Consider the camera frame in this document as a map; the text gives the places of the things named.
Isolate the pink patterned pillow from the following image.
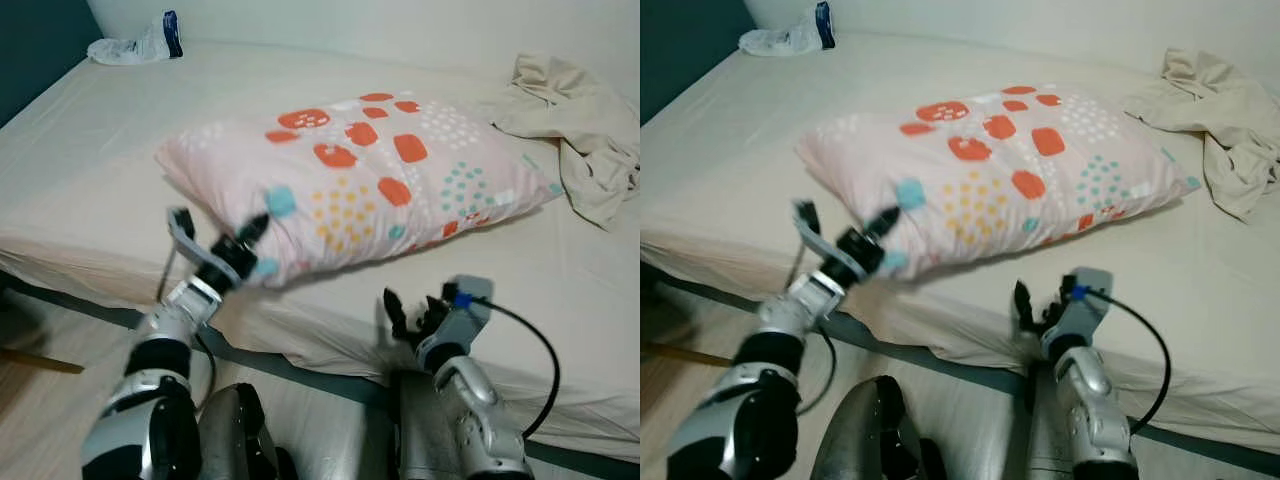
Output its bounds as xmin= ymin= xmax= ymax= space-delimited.
xmin=795 ymin=84 xmax=1201 ymax=281
xmin=155 ymin=90 xmax=566 ymax=291

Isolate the grey right robot leg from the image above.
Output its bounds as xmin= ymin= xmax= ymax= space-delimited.
xmin=388 ymin=368 xmax=456 ymax=480
xmin=1020 ymin=365 xmax=1076 ymax=480

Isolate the dark left robot leg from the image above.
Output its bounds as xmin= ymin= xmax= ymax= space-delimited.
xmin=198 ymin=382 xmax=296 ymax=480
xmin=810 ymin=375 xmax=946 ymax=480

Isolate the cream sheeted bed mattress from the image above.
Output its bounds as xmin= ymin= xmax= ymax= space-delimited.
xmin=640 ymin=32 xmax=1280 ymax=456
xmin=0 ymin=38 xmax=641 ymax=463

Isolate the wooden stick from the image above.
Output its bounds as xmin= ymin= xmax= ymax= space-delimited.
xmin=640 ymin=342 xmax=703 ymax=367
xmin=0 ymin=347 xmax=87 ymax=377

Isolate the crumpled beige blanket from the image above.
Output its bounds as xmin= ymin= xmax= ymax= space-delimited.
xmin=490 ymin=52 xmax=641 ymax=233
xmin=1125 ymin=47 xmax=1280 ymax=223

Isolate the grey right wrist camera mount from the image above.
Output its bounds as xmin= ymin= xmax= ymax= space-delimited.
xmin=418 ymin=275 xmax=494 ymax=371
xmin=1042 ymin=266 xmax=1114 ymax=351

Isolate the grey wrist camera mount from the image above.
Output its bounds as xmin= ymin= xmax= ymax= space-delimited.
xmin=418 ymin=275 xmax=494 ymax=371
xmin=1042 ymin=266 xmax=1114 ymax=351
xmin=166 ymin=206 xmax=223 ymax=286
xmin=793 ymin=200 xmax=851 ymax=281

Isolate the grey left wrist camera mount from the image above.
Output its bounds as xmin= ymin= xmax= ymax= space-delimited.
xmin=793 ymin=200 xmax=851 ymax=281
xmin=166 ymin=206 xmax=223 ymax=286

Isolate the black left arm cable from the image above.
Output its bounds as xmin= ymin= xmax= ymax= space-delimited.
xmin=155 ymin=245 xmax=219 ymax=411
xmin=785 ymin=240 xmax=839 ymax=416

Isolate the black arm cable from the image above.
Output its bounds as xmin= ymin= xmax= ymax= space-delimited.
xmin=1080 ymin=285 xmax=1173 ymax=436
xmin=785 ymin=240 xmax=839 ymax=416
xmin=465 ymin=293 xmax=562 ymax=441
xmin=155 ymin=245 xmax=219 ymax=411

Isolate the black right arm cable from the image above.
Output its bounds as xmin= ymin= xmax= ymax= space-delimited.
xmin=465 ymin=293 xmax=562 ymax=441
xmin=1080 ymin=285 xmax=1173 ymax=436

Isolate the dark grey bed frame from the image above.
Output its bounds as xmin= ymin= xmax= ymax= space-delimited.
xmin=0 ymin=272 xmax=641 ymax=480
xmin=640 ymin=262 xmax=1280 ymax=479

